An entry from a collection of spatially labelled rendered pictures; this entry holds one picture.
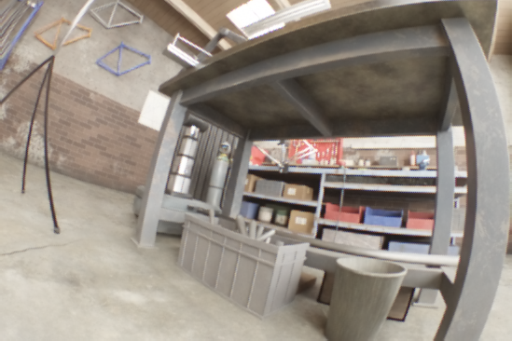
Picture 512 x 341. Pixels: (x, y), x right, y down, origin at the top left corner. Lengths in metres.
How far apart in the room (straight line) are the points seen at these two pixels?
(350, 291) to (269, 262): 0.24
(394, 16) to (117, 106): 3.55
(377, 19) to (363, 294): 0.68
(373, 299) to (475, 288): 0.24
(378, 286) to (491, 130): 0.40
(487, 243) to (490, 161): 0.14
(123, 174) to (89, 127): 0.92
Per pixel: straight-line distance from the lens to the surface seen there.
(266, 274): 0.65
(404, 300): 0.84
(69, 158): 3.51
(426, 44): 0.61
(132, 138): 3.67
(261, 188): 2.75
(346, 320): 0.60
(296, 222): 2.45
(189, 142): 1.75
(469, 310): 0.49
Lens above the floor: 0.35
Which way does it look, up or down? 14 degrees up
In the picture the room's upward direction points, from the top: 12 degrees clockwise
